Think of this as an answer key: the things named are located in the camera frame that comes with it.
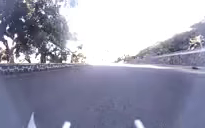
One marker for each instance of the grey asphalt road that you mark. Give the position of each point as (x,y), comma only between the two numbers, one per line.
(103,93)

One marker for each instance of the robot's own part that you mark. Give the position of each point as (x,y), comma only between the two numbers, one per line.
(139,124)
(66,125)

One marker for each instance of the row of trees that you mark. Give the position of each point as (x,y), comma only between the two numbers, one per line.
(40,26)

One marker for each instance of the bushy hillside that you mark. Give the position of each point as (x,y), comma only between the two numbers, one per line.
(180,41)

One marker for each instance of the stone retaining wall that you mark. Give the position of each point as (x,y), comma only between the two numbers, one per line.
(190,59)

